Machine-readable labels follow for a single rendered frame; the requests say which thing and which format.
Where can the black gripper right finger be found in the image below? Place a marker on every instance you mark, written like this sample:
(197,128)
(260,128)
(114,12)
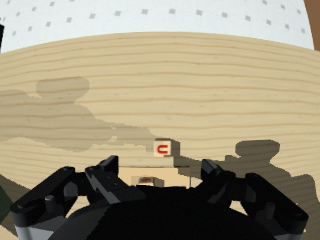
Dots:
(276,212)

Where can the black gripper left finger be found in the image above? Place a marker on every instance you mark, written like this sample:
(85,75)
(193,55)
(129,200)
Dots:
(43,209)

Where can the beige flat mat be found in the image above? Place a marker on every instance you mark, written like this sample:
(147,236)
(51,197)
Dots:
(163,176)

